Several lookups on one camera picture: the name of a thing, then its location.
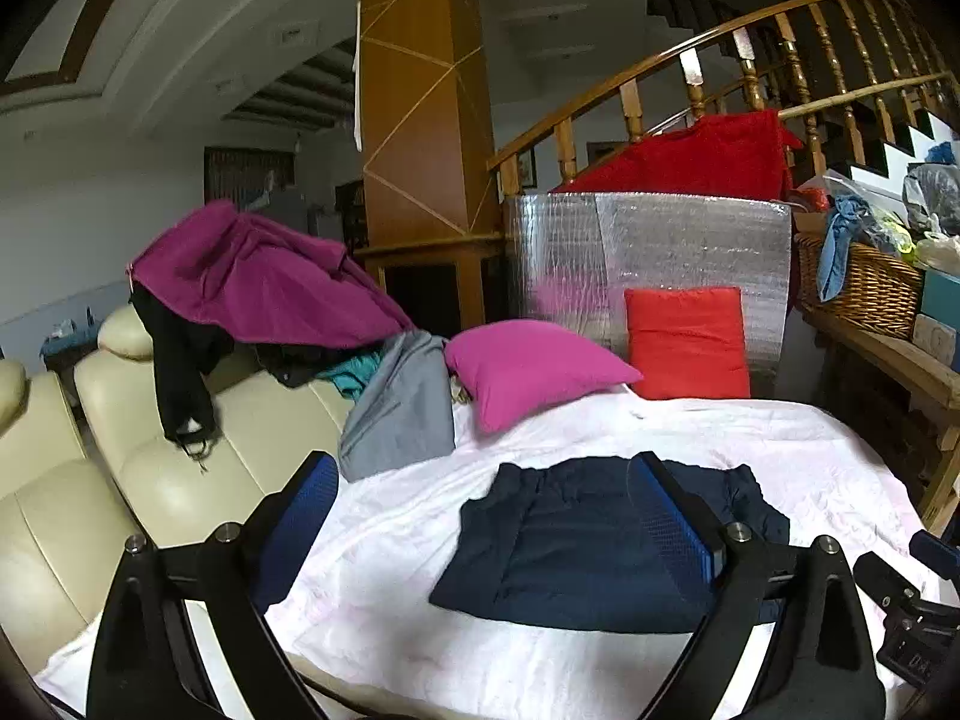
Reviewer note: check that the magenta garment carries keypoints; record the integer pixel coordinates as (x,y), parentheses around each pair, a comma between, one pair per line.
(262,277)

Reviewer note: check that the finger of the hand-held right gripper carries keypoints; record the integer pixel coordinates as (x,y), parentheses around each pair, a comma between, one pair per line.
(937,551)
(889,581)

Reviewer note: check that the yellow wooden furniture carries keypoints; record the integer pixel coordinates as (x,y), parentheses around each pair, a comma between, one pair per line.
(424,127)

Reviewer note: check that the wooden bench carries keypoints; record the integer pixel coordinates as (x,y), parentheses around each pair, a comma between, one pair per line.
(892,364)

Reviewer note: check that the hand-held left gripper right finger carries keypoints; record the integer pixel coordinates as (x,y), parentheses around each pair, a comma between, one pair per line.
(671,517)

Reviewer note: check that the white bed sheet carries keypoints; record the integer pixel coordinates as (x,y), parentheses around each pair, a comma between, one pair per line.
(787,435)

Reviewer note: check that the dark side table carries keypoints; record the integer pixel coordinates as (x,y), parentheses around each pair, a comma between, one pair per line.
(66,349)

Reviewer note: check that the white plastic bag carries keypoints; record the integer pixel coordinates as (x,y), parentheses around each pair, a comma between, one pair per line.
(939,253)

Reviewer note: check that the navy zip jacket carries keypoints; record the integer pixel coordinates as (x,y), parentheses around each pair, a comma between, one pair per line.
(570,547)

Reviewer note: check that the patterned box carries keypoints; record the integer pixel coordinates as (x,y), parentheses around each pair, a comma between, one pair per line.
(937,341)

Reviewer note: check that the framed wall picture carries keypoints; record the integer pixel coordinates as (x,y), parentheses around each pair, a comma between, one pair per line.
(604,154)
(528,168)

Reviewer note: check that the dark plastic bag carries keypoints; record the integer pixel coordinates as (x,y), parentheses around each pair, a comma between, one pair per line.
(931,196)

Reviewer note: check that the teal box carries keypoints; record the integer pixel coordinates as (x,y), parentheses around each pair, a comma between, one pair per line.
(943,296)

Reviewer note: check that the red blanket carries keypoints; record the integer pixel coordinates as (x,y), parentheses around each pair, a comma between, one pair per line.
(697,157)

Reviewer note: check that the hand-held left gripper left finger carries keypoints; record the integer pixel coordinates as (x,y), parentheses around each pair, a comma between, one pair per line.
(300,525)

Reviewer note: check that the yellow-green bag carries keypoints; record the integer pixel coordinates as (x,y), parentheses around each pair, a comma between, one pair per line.
(895,234)

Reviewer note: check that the clear plastic bag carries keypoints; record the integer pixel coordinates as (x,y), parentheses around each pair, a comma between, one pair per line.
(862,187)

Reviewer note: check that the white staircase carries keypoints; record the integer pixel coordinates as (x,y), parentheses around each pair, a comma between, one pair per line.
(885,156)

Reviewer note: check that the black garment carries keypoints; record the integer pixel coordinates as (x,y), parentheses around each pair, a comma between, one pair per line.
(176,352)

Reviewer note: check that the teal garment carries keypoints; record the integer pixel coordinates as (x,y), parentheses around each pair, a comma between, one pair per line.
(352,379)

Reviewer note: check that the magenta pillow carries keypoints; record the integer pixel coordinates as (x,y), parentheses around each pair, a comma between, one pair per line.
(532,371)

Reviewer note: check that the blue cloth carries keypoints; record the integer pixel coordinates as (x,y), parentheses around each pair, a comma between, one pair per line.
(840,244)

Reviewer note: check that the cream leather sofa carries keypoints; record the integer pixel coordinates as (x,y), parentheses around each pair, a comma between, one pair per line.
(187,480)

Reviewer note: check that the wooden stair railing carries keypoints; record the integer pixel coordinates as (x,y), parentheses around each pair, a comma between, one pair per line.
(631,109)

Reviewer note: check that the wicker basket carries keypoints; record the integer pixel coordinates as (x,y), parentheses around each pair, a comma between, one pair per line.
(870,289)

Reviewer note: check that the red pillow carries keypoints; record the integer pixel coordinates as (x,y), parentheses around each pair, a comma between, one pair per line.
(686,341)

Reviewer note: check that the silver foil insulation panel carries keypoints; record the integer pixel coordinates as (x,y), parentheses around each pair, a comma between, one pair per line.
(675,240)

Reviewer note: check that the grey garment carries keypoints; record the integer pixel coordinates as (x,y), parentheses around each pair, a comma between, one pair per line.
(405,405)

